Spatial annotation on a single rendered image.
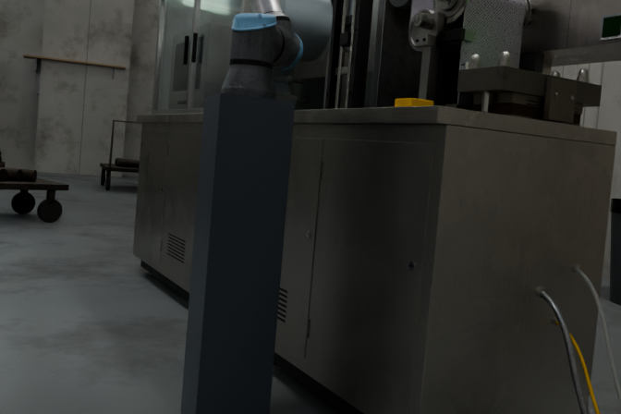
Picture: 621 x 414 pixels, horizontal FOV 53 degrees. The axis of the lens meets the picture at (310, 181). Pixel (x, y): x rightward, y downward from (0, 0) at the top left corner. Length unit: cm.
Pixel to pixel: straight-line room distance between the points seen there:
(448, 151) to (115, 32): 1135
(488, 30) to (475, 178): 56
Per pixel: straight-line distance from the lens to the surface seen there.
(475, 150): 153
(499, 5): 198
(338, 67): 213
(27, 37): 1308
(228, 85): 168
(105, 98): 1245
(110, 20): 1261
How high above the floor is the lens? 77
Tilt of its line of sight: 3 degrees down
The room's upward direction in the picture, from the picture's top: 5 degrees clockwise
